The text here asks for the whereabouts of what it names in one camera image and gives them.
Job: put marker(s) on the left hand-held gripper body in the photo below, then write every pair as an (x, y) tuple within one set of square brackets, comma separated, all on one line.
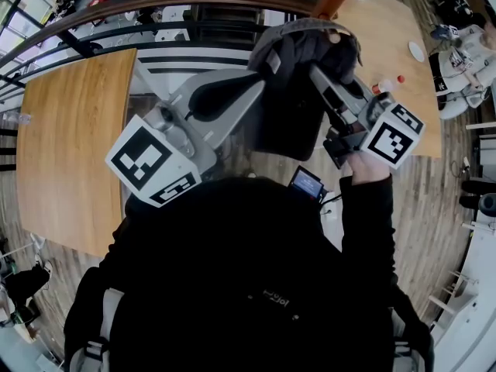
[(228, 118)]

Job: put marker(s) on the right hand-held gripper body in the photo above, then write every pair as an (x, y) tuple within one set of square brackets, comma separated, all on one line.
[(360, 111)]

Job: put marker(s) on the grey garment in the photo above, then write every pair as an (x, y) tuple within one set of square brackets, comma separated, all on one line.
[(294, 45)]

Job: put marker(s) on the person's right forearm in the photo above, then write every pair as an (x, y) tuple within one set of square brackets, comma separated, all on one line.
[(368, 215)]

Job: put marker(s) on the person's left forearm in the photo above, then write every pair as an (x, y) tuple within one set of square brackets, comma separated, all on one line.
[(151, 223)]

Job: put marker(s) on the plastic bottle red label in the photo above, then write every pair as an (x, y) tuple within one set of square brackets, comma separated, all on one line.
[(383, 87)]

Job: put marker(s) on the white ledge black stripes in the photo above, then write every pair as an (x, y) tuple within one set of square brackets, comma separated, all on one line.
[(193, 62)]

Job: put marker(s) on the wooden table white legs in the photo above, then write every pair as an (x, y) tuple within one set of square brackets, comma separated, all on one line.
[(391, 45)]

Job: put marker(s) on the white plate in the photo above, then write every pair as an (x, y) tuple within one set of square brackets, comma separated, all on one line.
[(417, 51)]

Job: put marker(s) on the small black display device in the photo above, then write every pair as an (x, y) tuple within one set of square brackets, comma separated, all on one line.
[(307, 184)]

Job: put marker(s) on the white power strip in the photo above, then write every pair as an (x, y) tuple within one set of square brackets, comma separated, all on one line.
[(466, 162)]

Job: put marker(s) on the black railing wooden handrail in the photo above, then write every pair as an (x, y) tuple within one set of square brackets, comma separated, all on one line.
[(155, 0)]

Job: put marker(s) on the black office chair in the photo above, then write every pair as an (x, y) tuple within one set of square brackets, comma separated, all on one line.
[(480, 200)]

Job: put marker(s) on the large wooden table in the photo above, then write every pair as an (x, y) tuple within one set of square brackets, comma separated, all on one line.
[(73, 149)]

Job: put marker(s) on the person's black sweatshirt torso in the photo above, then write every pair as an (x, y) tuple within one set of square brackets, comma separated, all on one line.
[(240, 277)]

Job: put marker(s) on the clear acrylic sign holder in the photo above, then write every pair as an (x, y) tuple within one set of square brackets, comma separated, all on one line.
[(24, 118)]

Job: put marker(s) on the white curved counter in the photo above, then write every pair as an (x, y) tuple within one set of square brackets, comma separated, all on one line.
[(472, 293)]

